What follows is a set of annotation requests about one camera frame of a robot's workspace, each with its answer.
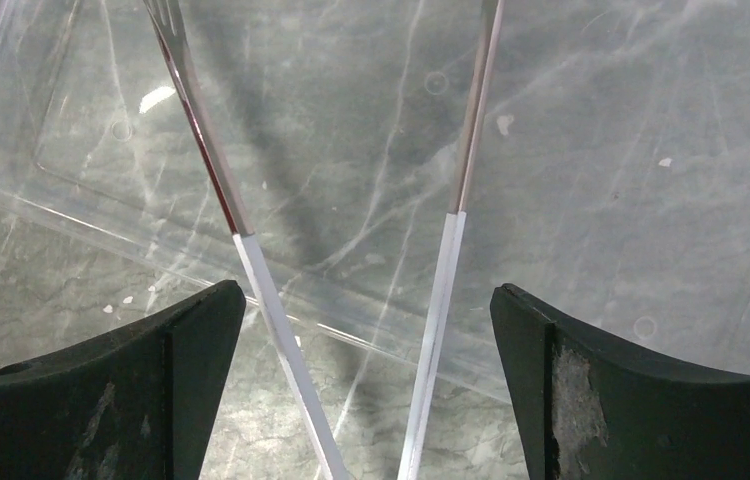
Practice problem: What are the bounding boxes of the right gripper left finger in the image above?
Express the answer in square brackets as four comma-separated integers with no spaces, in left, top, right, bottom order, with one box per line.
[0,280,246,479]

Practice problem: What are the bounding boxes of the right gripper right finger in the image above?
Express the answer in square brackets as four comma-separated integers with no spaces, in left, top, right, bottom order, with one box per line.
[490,284,750,479]

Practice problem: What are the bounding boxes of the white handled metal tongs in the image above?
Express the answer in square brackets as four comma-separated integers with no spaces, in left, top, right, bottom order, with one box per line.
[143,0,506,480]

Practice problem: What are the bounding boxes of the clear plastic tray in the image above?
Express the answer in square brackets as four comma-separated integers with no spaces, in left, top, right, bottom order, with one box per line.
[0,1,750,400]

